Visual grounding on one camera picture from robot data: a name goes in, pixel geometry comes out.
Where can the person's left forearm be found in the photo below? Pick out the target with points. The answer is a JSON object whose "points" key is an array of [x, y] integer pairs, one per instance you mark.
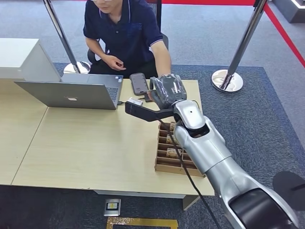
{"points": [[162, 58]]}

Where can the dark grey podium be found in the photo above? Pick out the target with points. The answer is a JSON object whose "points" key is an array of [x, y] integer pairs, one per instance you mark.
{"points": [[288, 12]]}

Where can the person's right forearm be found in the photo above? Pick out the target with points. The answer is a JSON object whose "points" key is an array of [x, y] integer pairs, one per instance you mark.
{"points": [[96, 49]]}

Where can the dark carpet rug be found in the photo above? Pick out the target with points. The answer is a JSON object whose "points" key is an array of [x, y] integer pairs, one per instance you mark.
{"points": [[250, 110]]}

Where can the black smartphone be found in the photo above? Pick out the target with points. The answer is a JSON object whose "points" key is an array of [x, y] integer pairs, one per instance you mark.
{"points": [[138, 83]]}

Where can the silver floor socket box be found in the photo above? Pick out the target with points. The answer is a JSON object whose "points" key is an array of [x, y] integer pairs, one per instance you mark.
{"points": [[112, 207]]}

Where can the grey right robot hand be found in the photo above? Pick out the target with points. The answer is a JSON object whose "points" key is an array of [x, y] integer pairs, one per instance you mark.
{"points": [[170, 88]]}

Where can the red barrier belt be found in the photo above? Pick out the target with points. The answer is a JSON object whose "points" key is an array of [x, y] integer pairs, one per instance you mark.
{"points": [[209, 2], [285, 39]]}

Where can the gold floor marking tape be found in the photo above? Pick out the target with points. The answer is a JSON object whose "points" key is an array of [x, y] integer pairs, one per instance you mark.
{"points": [[142, 221]]}

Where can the person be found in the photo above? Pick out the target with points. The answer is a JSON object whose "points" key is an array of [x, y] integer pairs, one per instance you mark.
{"points": [[129, 34]]}

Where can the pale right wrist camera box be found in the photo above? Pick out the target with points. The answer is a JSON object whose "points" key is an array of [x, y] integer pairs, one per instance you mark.
{"points": [[135, 101]]}

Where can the cardboard card organizer tray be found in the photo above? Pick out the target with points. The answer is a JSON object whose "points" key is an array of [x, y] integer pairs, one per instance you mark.
{"points": [[166, 166]]}

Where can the grey laptop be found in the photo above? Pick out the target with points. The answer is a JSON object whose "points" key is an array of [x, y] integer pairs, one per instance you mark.
{"points": [[71, 94]]}

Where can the white cabinet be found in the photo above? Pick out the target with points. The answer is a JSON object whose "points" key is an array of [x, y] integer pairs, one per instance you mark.
{"points": [[25, 58]]}

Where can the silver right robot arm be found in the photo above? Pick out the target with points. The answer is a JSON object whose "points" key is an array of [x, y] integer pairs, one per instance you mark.
{"points": [[214, 151]]}

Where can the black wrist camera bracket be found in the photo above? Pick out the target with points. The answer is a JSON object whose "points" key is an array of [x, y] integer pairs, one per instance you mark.
{"points": [[142, 112]]}

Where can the brown card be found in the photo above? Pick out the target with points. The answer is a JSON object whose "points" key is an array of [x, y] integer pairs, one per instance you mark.
{"points": [[150, 94], [170, 140], [172, 153], [172, 126]]}

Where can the person's right hand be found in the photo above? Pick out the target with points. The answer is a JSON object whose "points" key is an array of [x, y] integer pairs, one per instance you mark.
{"points": [[115, 62]]}

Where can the chrome stanchion post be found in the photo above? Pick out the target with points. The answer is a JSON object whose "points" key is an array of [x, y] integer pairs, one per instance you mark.
{"points": [[62, 34], [240, 47]]}

